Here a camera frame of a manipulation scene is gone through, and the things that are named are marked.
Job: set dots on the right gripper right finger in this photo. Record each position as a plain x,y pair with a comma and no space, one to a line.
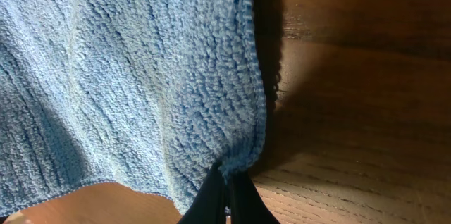
246,204

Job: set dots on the blue microfiber cloth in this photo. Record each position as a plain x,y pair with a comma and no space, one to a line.
145,93

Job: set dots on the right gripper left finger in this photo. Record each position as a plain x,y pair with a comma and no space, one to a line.
209,206

